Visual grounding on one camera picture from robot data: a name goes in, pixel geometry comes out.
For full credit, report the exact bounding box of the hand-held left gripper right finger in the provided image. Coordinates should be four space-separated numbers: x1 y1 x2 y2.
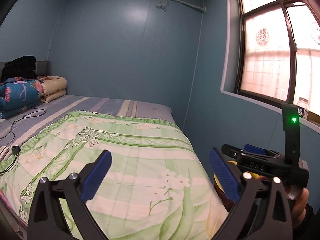
209 147 293 240

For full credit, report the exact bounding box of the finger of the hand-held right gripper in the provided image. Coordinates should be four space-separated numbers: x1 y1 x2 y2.
221 144 278 179
244 144 284 159

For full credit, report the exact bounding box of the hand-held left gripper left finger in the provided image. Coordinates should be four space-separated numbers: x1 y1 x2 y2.
27 149 112 240

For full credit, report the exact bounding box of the yellow-rimmed brown bin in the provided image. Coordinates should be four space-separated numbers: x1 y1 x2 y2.
212 160 265 213

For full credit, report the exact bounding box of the person's right forearm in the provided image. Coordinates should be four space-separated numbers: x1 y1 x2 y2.
291 204 320 240

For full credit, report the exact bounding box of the person's right hand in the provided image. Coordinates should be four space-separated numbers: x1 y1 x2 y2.
284 186 309 228

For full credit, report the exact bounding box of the glass jar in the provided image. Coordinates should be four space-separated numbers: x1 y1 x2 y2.
296 97 310 120

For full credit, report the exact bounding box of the green floral quilt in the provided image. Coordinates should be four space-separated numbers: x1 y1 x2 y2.
0 111 229 240

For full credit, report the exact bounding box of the bed with striped sheet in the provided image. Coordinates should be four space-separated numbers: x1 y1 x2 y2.
0 94 174 155

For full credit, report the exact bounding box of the brown-framed window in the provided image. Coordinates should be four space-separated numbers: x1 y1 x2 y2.
220 0 320 133

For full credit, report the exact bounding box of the beige folded quilt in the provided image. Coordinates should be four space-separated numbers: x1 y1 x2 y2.
40 76 68 103

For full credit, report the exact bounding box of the red paper window decoration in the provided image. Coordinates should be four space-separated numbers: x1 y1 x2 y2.
255 29 271 46
310 22 320 45

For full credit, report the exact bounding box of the blue floral folded quilt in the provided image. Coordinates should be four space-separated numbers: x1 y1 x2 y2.
0 79 44 119

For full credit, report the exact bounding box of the black clothing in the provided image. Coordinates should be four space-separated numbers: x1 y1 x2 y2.
1 56 38 80

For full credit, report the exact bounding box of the white wrapped pipe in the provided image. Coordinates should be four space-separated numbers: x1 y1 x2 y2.
160 0 207 13

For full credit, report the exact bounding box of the black cable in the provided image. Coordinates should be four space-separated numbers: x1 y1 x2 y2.
0 107 45 174

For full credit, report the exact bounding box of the air conditioner power cord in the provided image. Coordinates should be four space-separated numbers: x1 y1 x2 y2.
156 0 169 12

